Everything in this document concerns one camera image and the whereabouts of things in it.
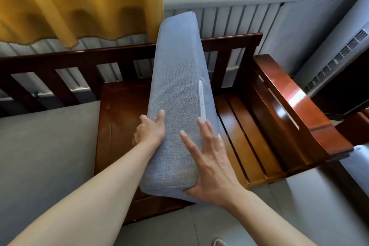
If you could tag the person's left forearm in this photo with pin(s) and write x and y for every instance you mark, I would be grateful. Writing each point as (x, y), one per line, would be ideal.
(86, 205)

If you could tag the white ruffled sandal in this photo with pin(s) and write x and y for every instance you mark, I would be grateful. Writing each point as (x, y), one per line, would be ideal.
(218, 243)

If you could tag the dark red standing air conditioner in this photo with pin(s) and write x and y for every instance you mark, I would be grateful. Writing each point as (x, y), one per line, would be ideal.
(317, 52)

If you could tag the dark wooden sofa with console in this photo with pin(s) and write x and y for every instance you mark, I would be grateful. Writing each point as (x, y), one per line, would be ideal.
(354, 127)
(276, 87)

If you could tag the yellow patterned curtain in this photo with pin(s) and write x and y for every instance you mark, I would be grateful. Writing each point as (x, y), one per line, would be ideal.
(72, 0)

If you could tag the person's right hand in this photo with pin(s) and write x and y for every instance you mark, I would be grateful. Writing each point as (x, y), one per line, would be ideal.
(216, 176)

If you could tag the white radiator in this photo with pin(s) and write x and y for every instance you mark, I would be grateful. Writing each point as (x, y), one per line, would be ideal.
(230, 0)

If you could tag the person's left hand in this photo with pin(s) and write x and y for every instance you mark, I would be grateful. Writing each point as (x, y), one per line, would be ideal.
(150, 133)

